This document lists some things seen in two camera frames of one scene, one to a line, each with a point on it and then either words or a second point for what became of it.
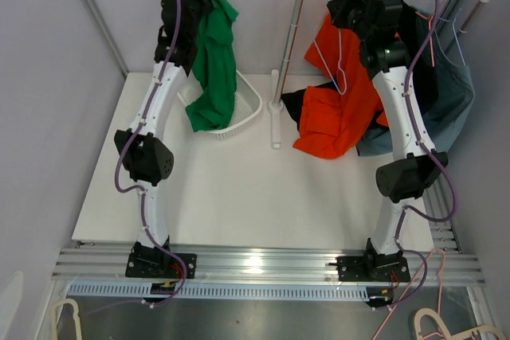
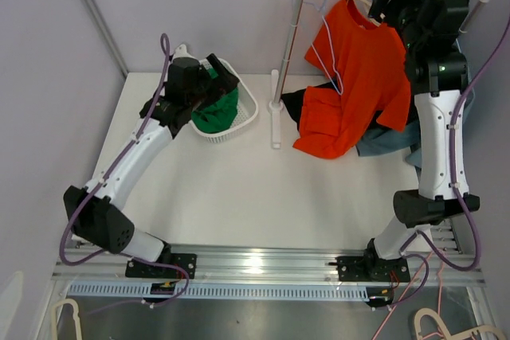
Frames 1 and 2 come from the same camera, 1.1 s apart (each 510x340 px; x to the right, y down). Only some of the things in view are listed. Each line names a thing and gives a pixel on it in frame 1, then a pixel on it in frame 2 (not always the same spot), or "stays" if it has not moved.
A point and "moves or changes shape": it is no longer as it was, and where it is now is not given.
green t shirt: x=214 y=64 moves or changes shape
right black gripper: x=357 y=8 → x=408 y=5
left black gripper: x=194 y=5 → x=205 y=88
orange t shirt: x=338 y=115 stays
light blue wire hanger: x=344 y=91 → x=322 y=10
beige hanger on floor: x=447 y=334 stays
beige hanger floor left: x=56 y=312 stays
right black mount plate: x=371 y=268 stays
